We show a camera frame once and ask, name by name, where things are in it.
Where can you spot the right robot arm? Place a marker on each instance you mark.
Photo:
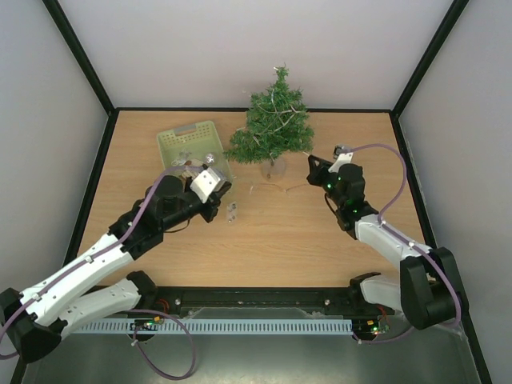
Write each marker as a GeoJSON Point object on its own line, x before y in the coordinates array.
{"type": "Point", "coordinates": [428, 290]}

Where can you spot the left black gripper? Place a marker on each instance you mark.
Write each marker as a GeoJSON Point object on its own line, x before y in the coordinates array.
{"type": "Point", "coordinates": [214, 198]}

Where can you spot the small green christmas tree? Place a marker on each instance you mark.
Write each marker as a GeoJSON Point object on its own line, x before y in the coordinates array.
{"type": "Point", "coordinates": [277, 123]}

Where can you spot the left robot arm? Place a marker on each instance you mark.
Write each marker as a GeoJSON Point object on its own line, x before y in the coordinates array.
{"type": "Point", "coordinates": [39, 317]}

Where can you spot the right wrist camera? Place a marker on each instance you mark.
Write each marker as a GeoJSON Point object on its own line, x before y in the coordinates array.
{"type": "Point", "coordinates": [342, 155]}

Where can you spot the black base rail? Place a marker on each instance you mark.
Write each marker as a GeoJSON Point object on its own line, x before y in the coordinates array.
{"type": "Point", "coordinates": [344, 301]}

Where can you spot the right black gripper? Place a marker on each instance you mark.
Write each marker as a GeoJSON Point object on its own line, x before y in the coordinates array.
{"type": "Point", "coordinates": [322, 176]}

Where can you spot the green plastic basket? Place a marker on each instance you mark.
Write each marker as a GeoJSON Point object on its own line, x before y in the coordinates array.
{"type": "Point", "coordinates": [199, 138]}

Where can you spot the white slotted cable duct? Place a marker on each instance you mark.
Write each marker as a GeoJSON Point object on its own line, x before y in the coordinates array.
{"type": "Point", "coordinates": [221, 326]}

